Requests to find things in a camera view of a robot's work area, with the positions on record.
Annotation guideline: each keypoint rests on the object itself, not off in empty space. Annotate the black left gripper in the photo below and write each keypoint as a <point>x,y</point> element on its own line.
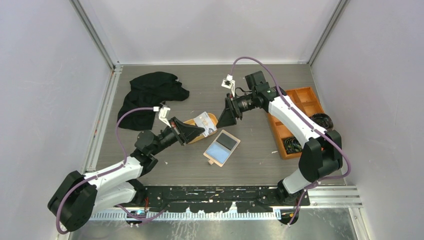
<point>184,132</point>

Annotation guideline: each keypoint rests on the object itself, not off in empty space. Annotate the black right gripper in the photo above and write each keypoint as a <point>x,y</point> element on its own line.
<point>231,111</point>

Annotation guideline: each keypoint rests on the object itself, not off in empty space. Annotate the white credit card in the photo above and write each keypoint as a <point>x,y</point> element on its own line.
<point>206,122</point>

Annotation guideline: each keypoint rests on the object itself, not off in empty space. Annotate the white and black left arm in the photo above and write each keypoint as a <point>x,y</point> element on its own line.
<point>80,196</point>

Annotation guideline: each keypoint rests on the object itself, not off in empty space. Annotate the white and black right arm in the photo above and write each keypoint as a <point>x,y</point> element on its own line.
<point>321,149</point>

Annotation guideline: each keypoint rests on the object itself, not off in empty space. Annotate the black cloth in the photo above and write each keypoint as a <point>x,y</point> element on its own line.
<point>147,91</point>

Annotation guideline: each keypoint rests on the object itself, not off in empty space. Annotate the orange compartment tray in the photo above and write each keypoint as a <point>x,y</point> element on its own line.
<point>290,116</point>

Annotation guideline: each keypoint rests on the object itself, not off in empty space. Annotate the dark patterned rolled tie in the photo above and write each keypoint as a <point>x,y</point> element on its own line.
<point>292,145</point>

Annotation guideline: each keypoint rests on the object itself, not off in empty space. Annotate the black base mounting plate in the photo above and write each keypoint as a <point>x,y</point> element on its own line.
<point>214,199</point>

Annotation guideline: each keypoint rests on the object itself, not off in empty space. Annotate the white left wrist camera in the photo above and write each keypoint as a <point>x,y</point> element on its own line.
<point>163,112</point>

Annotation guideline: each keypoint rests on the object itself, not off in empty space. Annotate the aluminium front rail frame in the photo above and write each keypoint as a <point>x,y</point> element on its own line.
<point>321,197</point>

